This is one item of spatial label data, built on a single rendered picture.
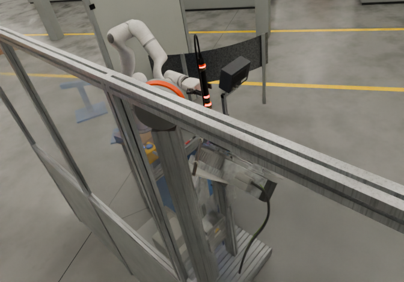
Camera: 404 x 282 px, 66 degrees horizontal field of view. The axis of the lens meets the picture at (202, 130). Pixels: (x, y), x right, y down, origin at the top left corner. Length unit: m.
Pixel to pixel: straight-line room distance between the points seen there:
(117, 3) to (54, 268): 2.54
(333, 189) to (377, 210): 0.06
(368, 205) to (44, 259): 3.04
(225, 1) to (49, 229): 6.23
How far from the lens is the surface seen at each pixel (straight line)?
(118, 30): 2.02
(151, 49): 1.90
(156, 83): 0.92
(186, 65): 3.63
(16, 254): 3.50
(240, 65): 2.54
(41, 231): 3.52
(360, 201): 0.48
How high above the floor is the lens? 2.38
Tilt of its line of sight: 38 degrees down
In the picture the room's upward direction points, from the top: 10 degrees counter-clockwise
